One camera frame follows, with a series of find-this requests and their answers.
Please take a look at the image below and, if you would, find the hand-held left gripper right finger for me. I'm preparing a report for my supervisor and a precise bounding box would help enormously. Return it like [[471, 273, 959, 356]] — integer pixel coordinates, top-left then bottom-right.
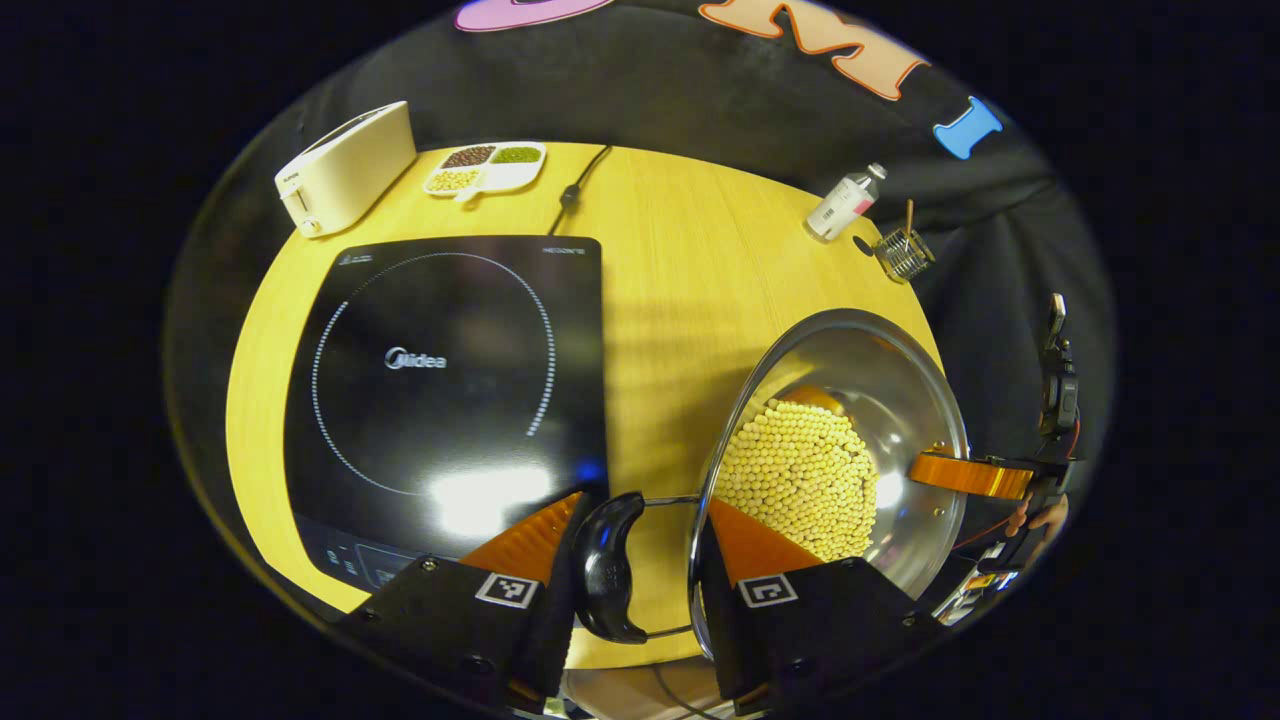
[[700, 497, 946, 716]]

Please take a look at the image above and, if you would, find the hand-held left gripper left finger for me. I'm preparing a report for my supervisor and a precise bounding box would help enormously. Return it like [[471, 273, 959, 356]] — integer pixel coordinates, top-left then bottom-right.
[[335, 490, 601, 716]]

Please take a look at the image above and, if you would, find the steel pot with black handle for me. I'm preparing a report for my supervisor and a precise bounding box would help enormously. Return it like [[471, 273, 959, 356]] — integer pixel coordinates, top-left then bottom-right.
[[573, 308, 971, 661]]

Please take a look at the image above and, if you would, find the black induction cooktop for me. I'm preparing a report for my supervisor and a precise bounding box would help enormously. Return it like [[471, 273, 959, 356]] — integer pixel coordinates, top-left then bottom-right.
[[283, 235, 609, 591]]

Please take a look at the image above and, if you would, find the beige board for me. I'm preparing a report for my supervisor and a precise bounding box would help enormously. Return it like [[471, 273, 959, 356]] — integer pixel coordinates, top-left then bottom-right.
[[565, 660, 736, 720]]

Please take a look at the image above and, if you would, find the pile of yellow soybeans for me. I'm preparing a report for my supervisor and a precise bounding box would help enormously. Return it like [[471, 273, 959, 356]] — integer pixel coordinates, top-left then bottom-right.
[[715, 398, 881, 563]]

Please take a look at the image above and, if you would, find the clear bottle with pink label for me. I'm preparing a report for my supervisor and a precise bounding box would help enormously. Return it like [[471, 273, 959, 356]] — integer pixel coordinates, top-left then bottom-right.
[[805, 163, 888, 243]]

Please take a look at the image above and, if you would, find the white divided dish of beans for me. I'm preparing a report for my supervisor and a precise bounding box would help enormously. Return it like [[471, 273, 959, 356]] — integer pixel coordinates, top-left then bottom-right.
[[423, 142, 548, 201]]

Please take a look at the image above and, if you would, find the white toaster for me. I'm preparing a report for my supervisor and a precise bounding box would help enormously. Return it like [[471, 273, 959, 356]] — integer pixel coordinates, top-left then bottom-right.
[[275, 100, 418, 239]]

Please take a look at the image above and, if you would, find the clear wire-pattern holder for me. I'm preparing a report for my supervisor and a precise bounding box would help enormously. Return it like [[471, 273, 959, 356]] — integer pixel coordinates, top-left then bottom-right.
[[873, 228, 937, 285]]

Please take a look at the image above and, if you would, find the black power cable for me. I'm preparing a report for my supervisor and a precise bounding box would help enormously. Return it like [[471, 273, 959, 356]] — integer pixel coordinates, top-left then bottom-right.
[[547, 145, 613, 238]]

